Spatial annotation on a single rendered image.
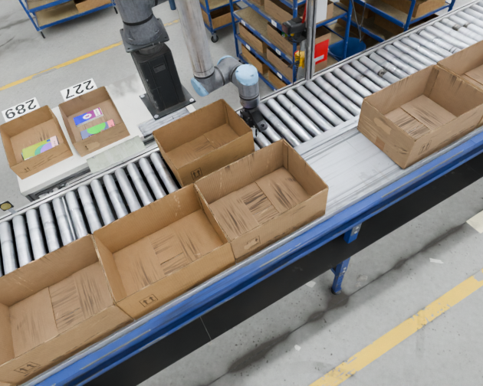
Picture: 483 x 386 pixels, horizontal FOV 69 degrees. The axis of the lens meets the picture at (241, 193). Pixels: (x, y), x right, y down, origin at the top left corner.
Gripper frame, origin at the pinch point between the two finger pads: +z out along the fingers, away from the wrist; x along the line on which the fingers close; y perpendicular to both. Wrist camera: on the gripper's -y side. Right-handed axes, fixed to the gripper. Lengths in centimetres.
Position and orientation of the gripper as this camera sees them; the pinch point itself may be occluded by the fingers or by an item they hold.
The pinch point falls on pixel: (255, 136)
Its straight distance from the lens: 176.2
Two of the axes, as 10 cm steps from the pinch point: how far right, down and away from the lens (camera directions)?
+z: 1.1, 5.8, 8.1
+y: -4.8, -6.8, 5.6
